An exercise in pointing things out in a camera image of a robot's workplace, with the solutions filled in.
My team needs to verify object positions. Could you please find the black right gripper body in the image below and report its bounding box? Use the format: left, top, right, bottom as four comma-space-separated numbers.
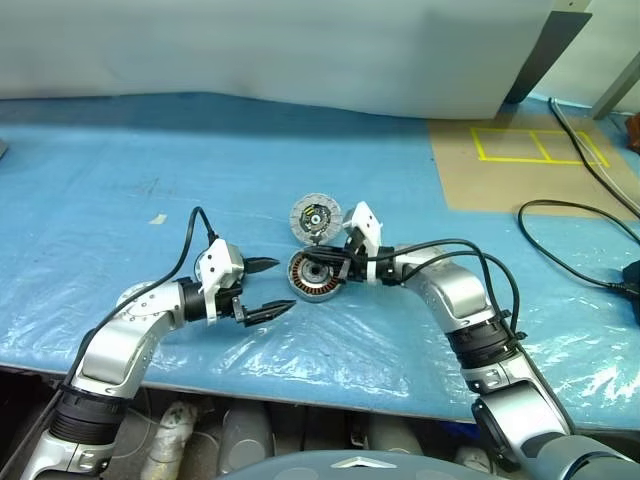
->
343, 227, 370, 284

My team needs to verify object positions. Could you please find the white rounded shape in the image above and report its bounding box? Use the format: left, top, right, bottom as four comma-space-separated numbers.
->
453, 445, 497, 474

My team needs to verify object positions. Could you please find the long straight black cable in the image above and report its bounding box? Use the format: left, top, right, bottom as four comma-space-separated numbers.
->
548, 96, 640, 222

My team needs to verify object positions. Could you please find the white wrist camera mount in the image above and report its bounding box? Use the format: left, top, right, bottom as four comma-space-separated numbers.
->
193, 238, 246, 326
342, 200, 385, 286

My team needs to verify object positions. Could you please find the blue plastic table sheet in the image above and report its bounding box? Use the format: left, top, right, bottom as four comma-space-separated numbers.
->
0, 92, 640, 432

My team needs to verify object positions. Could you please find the round silver spoked rotor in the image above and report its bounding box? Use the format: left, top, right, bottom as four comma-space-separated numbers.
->
288, 193, 345, 246

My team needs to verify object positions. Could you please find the looped black cable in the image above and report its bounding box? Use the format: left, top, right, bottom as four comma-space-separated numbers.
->
516, 199, 640, 297

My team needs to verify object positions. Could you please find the white wrapped bundle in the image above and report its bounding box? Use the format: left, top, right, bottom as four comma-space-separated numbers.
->
140, 401, 200, 480

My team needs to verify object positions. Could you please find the yellow tape rectangle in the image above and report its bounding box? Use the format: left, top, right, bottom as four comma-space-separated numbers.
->
468, 126, 612, 169

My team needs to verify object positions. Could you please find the white backdrop panel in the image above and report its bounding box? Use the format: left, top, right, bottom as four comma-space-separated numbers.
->
0, 0, 557, 122

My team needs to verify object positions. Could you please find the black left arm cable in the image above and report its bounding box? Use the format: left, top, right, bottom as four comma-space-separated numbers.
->
64, 206, 221, 386

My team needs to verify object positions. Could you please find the brown cardboard mat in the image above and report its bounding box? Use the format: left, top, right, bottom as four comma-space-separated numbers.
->
427, 97, 640, 222

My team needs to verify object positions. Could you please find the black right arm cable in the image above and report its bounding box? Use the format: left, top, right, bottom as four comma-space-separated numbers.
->
369, 238, 527, 346

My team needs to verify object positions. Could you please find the white cable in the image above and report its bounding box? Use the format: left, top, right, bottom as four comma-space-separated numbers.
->
549, 98, 640, 207

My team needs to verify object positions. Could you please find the grey robot torso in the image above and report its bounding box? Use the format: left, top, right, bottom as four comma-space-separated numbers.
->
217, 448, 437, 480

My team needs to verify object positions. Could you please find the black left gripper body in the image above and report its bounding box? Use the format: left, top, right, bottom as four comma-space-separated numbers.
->
216, 279, 248, 322

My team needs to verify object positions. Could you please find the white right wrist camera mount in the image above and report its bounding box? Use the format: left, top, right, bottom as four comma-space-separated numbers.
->
342, 200, 385, 286

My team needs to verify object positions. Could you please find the grey rounded cylinder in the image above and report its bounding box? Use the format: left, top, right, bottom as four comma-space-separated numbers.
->
218, 403, 277, 477

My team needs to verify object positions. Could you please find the grey aluminium post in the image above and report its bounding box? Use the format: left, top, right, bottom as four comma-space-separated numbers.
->
591, 28, 640, 121

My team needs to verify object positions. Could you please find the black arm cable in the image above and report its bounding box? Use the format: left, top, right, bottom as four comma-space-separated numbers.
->
369, 238, 527, 346
64, 206, 221, 386

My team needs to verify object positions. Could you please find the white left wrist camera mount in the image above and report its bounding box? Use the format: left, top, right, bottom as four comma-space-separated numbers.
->
193, 238, 246, 326

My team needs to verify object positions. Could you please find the grey rounded shape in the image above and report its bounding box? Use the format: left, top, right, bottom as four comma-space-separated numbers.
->
366, 414, 427, 457

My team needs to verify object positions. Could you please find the reddish brown object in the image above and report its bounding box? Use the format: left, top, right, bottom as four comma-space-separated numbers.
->
624, 111, 640, 154

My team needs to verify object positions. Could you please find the dark grey slanted post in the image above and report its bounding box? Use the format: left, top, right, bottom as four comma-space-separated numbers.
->
503, 10, 594, 106

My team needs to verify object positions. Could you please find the round silver motor housing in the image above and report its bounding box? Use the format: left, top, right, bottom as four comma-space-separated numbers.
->
285, 248, 349, 304

